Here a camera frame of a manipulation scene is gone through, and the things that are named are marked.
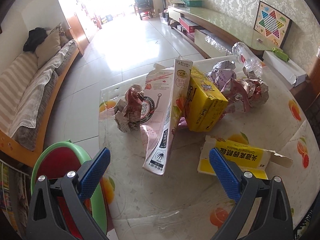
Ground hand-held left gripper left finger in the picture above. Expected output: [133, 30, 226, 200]
[26, 147, 112, 240]

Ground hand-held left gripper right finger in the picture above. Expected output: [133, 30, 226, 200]
[209, 147, 294, 240]

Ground long yellow box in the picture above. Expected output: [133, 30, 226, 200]
[197, 135, 293, 174]

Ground green basin with red inside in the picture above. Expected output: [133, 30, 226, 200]
[30, 142, 115, 240]

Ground yellow cardboard box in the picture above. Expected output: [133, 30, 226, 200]
[184, 66, 229, 132]

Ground pink snack box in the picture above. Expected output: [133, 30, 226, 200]
[142, 59, 193, 177]

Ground fruit print tablecloth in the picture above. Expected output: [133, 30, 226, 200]
[99, 55, 320, 240]

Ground red and white crumpled paper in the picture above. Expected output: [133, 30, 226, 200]
[114, 84, 150, 133]

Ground wooden sofa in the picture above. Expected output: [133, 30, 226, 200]
[0, 22, 84, 168]

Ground rows of picture books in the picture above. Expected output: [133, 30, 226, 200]
[0, 162, 30, 230]

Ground beige lace seat cover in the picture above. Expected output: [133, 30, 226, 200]
[54, 39, 75, 68]
[7, 67, 54, 130]

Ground lilac crumpled paper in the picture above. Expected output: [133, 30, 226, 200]
[206, 60, 237, 95]

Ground clear plastic bottle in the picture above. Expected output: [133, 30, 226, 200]
[232, 42, 265, 79]

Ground white cardboard box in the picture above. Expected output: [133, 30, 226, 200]
[262, 50, 307, 89]

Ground striped sofa cover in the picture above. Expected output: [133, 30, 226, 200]
[0, 51, 39, 100]

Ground crinkled plastic film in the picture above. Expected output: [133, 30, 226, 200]
[204, 35, 234, 55]

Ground plain beige pillow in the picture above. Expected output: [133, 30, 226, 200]
[35, 29, 62, 69]

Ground green packet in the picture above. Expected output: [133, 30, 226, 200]
[272, 47, 290, 62]

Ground patterned brown pillow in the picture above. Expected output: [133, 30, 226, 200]
[56, 24, 69, 47]

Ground wooden stair cabinet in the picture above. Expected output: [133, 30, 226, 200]
[66, 10, 98, 57]

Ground black cloth bundle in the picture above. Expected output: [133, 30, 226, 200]
[23, 27, 48, 53]

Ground long television cabinet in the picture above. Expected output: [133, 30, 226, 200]
[166, 5, 278, 59]

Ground red flat box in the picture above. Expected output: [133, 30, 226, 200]
[179, 17, 200, 33]

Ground star checkers board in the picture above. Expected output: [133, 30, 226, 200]
[253, 0, 292, 49]

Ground chair with black cloth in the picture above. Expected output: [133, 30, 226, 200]
[134, 0, 154, 20]

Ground green flat box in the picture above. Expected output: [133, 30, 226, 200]
[179, 0, 203, 7]

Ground white wire book rack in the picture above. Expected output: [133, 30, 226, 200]
[0, 160, 32, 233]

